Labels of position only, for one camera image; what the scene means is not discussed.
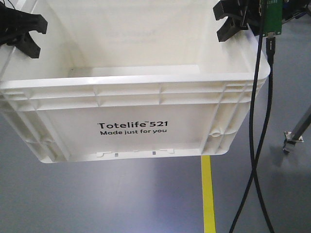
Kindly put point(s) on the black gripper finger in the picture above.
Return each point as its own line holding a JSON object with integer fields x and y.
{"x": 15, "y": 28}
{"x": 240, "y": 15}

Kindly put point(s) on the white plastic tote box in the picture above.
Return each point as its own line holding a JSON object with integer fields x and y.
{"x": 125, "y": 79}

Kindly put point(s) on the green circuit board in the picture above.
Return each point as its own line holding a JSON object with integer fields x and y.
{"x": 273, "y": 18}

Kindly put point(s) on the metal tripod leg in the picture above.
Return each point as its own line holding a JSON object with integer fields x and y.
{"x": 295, "y": 136}

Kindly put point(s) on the yellow floor tape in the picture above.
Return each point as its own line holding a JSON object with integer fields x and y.
{"x": 207, "y": 193}

